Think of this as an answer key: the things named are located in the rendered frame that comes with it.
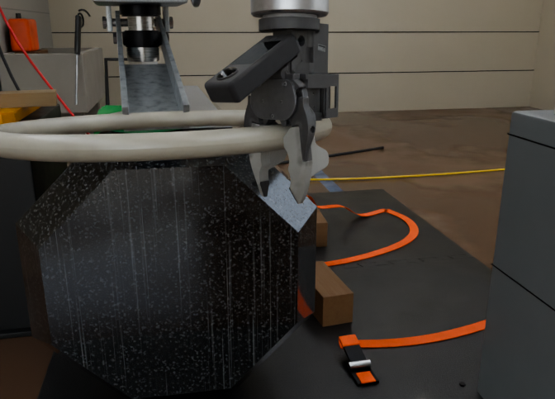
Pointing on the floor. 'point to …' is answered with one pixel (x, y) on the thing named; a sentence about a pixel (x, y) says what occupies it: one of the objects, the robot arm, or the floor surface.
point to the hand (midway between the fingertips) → (277, 191)
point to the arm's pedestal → (524, 268)
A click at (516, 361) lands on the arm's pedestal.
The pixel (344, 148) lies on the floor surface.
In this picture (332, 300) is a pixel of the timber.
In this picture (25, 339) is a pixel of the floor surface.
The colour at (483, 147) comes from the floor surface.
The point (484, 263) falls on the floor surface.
